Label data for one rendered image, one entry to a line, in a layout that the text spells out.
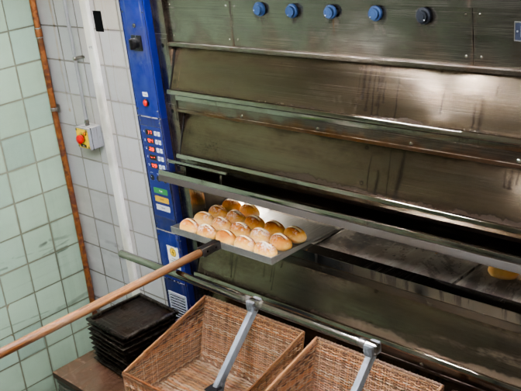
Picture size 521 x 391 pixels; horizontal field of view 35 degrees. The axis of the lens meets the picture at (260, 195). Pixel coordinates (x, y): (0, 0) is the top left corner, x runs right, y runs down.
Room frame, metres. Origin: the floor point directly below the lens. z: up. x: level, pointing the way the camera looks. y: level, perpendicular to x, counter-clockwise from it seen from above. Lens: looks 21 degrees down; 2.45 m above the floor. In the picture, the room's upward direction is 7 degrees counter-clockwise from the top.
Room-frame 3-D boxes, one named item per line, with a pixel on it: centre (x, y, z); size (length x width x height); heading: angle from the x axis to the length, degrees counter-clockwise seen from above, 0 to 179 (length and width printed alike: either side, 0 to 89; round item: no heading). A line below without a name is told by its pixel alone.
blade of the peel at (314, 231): (2.98, 0.05, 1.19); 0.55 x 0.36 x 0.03; 44
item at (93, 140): (3.60, 0.73, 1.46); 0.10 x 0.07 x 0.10; 44
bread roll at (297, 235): (2.84, -0.11, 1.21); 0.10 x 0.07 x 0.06; 44
